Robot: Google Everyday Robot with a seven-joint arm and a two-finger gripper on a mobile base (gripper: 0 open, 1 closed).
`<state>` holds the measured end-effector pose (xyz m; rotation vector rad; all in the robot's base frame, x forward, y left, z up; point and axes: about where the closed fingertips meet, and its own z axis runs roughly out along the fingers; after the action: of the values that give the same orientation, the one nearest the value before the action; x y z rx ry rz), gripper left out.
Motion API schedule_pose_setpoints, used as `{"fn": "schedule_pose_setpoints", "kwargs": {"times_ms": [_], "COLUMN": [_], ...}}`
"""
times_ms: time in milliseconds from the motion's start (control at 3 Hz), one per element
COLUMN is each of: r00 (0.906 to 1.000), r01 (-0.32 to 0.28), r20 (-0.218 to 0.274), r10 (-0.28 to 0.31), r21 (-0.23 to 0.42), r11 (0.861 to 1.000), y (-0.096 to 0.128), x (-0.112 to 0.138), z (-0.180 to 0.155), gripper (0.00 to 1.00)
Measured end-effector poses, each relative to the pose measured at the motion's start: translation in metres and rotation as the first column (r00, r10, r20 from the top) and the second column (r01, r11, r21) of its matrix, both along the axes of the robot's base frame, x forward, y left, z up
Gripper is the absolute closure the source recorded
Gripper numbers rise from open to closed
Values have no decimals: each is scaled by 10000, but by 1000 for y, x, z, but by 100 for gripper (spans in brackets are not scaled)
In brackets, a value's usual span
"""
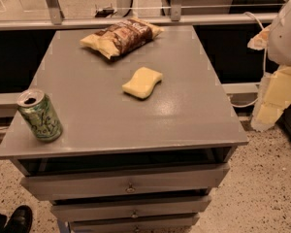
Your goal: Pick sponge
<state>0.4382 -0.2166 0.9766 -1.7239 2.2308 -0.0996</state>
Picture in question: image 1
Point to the green soda can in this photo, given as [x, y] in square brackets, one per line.
[36, 109]

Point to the grey drawer cabinet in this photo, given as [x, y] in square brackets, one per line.
[186, 120]

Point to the middle grey drawer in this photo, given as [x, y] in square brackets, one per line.
[133, 208]

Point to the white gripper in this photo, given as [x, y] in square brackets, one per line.
[285, 44]

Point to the yellow brown chip bag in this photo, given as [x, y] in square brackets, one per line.
[122, 37]

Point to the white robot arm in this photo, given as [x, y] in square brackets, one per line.
[279, 42]

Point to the metal railing frame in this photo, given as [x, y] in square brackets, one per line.
[75, 14]

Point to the bottom grey drawer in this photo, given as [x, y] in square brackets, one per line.
[130, 225]

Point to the grey drawer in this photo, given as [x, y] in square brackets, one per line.
[130, 225]
[125, 182]
[133, 208]

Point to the yellow sponge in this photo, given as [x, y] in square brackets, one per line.
[142, 82]

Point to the top grey drawer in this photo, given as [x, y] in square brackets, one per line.
[125, 182]

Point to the black shoe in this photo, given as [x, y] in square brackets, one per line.
[20, 221]

